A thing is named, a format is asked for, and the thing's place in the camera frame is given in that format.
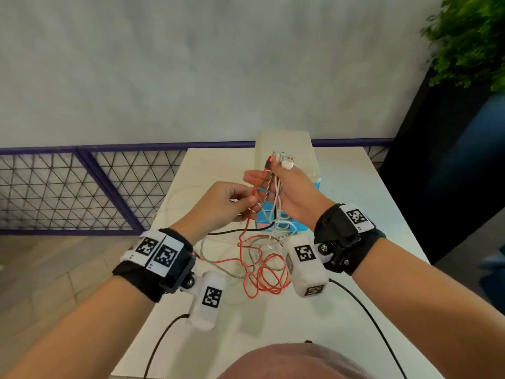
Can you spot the green leafy plant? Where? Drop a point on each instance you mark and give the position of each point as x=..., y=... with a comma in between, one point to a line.
x=469, y=39

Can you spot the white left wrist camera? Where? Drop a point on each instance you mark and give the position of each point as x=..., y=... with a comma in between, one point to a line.
x=207, y=299

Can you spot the person's left forearm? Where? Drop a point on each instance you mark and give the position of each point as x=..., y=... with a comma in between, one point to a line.
x=75, y=331

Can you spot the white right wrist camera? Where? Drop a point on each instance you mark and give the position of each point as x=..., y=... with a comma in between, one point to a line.
x=304, y=266

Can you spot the person's right thumb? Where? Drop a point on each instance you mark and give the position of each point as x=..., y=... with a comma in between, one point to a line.
x=287, y=171

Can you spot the black planter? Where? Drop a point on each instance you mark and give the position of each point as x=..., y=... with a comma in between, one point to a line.
x=442, y=169

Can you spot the blue and pink box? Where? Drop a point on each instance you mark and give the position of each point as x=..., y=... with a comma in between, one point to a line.
x=265, y=223

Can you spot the person's pink clothing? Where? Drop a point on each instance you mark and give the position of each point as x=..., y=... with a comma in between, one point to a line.
x=292, y=363

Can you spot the purple metal mesh fence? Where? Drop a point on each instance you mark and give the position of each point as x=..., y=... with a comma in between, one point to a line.
x=98, y=173

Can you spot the person's right hand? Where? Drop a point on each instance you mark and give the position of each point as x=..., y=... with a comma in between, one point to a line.
x=300, y=193

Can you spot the translucent plastic storage box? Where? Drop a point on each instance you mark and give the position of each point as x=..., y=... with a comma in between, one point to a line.
x=300, y=144

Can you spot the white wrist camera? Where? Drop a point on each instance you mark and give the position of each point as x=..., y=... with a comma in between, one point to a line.
x=207, y=299
x=304, y=266

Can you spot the person's left hand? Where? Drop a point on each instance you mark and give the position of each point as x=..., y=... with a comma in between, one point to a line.
x=213, y=207

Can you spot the person's left thumb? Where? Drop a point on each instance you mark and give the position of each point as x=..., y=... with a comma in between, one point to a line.
x=242, y=189

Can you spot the person's right forearm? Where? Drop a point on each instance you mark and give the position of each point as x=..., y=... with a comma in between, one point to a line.
x=430, y=307

